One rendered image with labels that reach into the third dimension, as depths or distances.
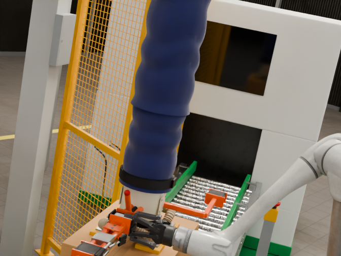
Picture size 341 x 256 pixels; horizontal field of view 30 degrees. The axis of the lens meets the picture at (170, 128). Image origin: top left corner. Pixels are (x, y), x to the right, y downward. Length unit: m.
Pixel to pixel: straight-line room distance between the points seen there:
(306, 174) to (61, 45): 1.90
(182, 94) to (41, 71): 1.56
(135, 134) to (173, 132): 0.15
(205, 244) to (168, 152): 0.42
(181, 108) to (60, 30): 1.46
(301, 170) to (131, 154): 0.66
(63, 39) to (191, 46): 1.52
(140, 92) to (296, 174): 0.66
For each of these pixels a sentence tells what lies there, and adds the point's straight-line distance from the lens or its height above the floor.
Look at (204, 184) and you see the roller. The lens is 5.16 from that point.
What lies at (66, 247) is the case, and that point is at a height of 1.06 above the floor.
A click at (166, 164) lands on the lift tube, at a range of 2.49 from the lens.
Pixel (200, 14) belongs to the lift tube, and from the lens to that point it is 2.39.
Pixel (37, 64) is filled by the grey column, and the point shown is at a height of 1.46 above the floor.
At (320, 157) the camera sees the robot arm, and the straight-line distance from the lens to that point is 2.33.
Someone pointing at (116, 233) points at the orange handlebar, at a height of 1.21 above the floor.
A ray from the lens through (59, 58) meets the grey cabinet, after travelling 3.78.
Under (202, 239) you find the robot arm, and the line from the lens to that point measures 2.29.
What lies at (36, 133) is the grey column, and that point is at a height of 1.05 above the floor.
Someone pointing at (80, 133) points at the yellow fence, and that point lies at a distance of 4.23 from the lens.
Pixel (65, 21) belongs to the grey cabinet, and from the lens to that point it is 3.77.
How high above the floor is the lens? 2.12
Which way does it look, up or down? 14 degrees down
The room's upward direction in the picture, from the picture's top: 11 degrees clockwise
